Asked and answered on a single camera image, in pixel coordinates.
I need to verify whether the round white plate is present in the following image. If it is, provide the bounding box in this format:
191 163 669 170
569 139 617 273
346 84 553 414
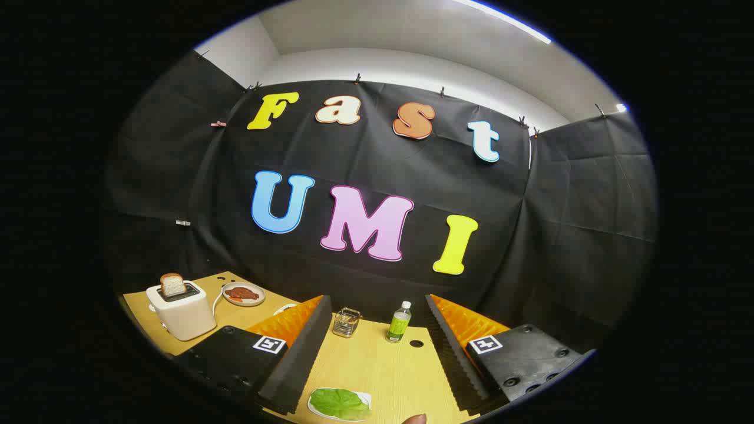
221 282 266 307

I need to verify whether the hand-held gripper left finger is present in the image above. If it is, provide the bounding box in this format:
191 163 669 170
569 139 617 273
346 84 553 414
171 294 334 416

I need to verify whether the white toaster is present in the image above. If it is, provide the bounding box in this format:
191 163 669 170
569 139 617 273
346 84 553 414
146 281 217 342

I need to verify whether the square white plate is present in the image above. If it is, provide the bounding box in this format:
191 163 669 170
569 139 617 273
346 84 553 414
307 387 373 422

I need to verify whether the metal wire rack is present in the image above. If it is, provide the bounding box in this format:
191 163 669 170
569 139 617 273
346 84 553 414
332 307 362 339

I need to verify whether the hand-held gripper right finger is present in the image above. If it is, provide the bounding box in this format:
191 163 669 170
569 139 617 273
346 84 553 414
424 293 597 413

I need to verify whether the green label bottle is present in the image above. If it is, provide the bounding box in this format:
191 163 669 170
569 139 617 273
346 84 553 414
385 301 412 343

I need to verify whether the black backdrop cloth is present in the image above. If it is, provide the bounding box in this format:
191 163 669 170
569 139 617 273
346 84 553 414
103 50 659 354

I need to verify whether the green lettuce leaf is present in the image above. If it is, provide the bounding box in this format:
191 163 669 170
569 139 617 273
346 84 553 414
310 388 371 421

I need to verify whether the white bread slice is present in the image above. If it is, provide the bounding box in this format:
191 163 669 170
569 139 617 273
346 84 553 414
160 273 187 297

